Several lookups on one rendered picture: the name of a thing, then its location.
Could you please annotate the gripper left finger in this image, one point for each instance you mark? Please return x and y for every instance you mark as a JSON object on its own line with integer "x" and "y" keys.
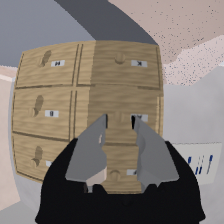
{"x": 81, "y": 164}

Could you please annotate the wooden chest of drawers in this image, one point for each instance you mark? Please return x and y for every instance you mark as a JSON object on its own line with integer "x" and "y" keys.
{"x": 76, "y": 86}

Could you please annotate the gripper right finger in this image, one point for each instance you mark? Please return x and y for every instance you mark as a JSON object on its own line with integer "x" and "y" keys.
{"x": 161, "y": 164}

